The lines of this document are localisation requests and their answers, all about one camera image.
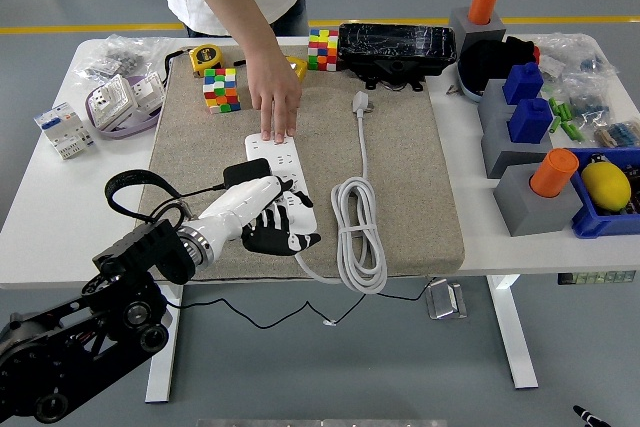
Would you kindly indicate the tall colourful puzzle cube stack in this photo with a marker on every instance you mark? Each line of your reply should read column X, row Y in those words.
column 222, row 92

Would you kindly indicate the blue plastic block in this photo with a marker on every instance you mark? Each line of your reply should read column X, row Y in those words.
column 522, row 84
column 530, row 122

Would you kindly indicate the black device in plastic wrap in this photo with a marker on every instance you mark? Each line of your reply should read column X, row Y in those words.
column 395, row 47

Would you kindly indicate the table control panel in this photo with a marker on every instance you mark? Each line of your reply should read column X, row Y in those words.
column 595, row 278

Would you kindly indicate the white table leg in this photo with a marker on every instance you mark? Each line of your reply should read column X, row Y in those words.
column 165, row 362
column 515, row 347

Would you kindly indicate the clear bag with resistors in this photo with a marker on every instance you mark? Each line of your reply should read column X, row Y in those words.
column 620, row 134

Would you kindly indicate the grey block with hole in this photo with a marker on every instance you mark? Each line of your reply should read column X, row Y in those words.
column 500, row 152
column 530, row 217
column 492, row 97
column 492, row 29

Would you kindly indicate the light blue dish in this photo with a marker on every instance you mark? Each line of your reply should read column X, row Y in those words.
column 470, row 92

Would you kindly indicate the silver metal pedal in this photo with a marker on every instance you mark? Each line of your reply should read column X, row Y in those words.
column 445, row 302

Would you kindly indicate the yellow lemon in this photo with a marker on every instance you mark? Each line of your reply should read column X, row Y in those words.
column 605, row 187

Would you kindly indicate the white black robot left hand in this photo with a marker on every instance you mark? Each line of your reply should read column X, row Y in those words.
column 240, row 202

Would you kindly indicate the green plastic peg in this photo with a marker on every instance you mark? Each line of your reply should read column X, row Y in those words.
column 561, row 110
column 553, row 106
column 567, row 111
column 556, row 124
column 574, row 132

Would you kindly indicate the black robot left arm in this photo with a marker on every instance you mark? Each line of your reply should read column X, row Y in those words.
column 135, row 247

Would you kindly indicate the orange cylinder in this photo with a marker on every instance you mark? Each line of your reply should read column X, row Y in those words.
column 552, row 172
column 482, row 4

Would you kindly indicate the person's right forearm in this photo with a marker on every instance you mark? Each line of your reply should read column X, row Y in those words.
column 235, row 2

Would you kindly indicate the blue plastic bin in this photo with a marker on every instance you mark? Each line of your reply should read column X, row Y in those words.
column 600, row 227

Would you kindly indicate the small red object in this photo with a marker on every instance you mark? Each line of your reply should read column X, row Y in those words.
column 536, row 54

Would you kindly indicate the white power strip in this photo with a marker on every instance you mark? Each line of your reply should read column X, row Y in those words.
column 287, row 157

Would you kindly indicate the clear bag with white parts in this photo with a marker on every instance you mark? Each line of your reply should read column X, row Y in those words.
column 580, row 54

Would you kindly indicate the clear bag with blue parts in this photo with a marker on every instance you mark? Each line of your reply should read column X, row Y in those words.
column 590, row 107

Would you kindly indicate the white circuit breaker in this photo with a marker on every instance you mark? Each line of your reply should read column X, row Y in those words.
column 65, row 129

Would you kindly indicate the black cloth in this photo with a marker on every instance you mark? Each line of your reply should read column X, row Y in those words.
column 480, row 62

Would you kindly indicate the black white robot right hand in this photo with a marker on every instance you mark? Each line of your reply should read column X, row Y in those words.
column 589, row 417

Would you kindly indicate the clear bag with grey parts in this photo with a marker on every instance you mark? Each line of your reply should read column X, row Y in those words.
column 115, row 59

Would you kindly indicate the black power adapter plug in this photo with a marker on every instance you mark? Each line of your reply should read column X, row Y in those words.
column 245, row 169

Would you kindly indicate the person's right hand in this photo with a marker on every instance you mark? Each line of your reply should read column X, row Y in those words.
column 275, row 97

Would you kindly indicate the grey-brown mat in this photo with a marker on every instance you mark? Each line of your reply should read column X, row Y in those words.
column 400, row 172

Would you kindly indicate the yellow tape measure chrome clip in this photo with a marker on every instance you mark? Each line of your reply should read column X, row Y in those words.
column 300, row 67

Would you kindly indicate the white wall socket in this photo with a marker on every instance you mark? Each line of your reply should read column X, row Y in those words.
column 112, row 99
column 147, row 92

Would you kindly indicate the yellow tape measure black label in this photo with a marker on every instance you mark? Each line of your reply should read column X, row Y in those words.
column 206, row 57

